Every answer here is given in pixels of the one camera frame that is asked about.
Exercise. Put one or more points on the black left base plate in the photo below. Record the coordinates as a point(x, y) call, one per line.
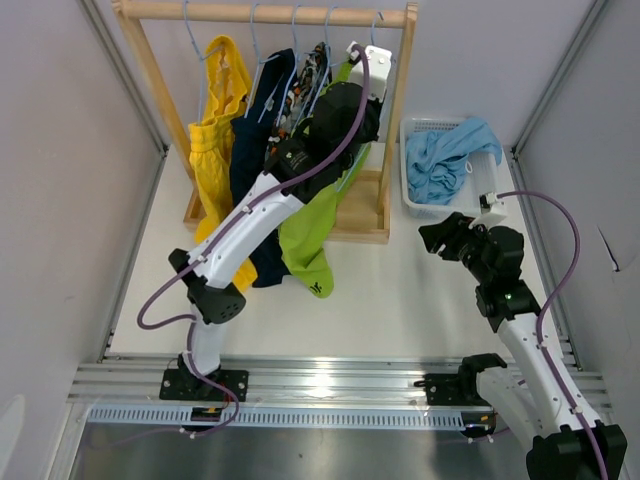
point(178, 385)

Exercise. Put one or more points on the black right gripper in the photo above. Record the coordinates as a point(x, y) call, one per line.
point(450, 232)

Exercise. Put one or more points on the camouflage patterned shorts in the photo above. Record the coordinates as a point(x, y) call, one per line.
point(280, 68)

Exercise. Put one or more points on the slotted grey cable duct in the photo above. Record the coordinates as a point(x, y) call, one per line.
point(194, 417)

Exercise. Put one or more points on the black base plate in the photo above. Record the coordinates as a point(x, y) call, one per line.
point(178, 385)
point(450, 390)

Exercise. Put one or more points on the wooden clothes rack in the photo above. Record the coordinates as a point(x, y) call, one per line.
point(364, 214)

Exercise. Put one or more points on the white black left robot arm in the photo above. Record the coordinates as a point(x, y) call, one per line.
point(317, 153)

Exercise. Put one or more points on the yellow shorts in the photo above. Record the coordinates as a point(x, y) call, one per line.
point(227, 84)

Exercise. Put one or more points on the white plastic basket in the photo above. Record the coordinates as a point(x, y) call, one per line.
point(482, 178)

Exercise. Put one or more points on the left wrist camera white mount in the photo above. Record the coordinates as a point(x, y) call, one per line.
point(379, 61)

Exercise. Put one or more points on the light blue shorts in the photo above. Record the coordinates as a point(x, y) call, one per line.
point(437, 160)

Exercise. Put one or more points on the lime green shorts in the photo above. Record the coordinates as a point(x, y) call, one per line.
point(301, 237)

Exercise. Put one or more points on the aluminium mounting rail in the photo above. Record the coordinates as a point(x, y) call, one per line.
point(313, 382)

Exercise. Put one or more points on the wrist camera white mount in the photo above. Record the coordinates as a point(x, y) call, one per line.
point(493, 211)
point(379, 61)

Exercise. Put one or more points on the blue hanger of navy shorts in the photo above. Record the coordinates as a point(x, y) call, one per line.
point(260, 60)

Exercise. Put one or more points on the blue hanger of camouflage shorts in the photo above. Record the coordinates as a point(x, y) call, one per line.
point(284, 120)

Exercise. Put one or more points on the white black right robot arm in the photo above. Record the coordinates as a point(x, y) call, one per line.
point(563, 436)

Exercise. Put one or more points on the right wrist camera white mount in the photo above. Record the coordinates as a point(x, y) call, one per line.
point(493, 211)

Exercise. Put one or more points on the blue hanger of green shorts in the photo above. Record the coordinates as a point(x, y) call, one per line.
point(330, 55)

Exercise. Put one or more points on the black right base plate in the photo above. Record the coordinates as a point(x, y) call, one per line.
point(450, 390)

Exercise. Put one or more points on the blue hanger of yellow shorts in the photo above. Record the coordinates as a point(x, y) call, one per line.
point(202, 59)

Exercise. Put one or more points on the navy blue shorts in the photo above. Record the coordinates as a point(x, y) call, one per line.
point(251, 133)

